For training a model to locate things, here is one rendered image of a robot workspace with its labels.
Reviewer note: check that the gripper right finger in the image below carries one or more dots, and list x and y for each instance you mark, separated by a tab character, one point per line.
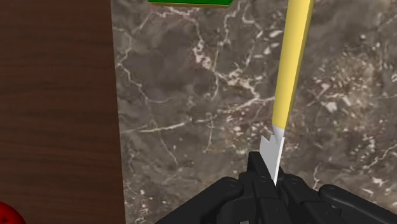
325	204

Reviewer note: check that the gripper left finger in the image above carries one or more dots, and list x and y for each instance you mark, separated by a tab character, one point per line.
229	198

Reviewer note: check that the green flat object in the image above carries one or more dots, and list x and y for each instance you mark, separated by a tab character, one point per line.
192	2

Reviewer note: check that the red round object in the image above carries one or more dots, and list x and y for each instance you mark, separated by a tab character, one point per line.
9	214

